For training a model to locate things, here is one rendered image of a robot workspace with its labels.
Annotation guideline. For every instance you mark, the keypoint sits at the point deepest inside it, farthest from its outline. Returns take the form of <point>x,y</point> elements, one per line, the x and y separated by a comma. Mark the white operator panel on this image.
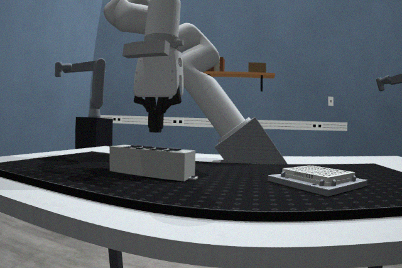
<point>157,162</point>

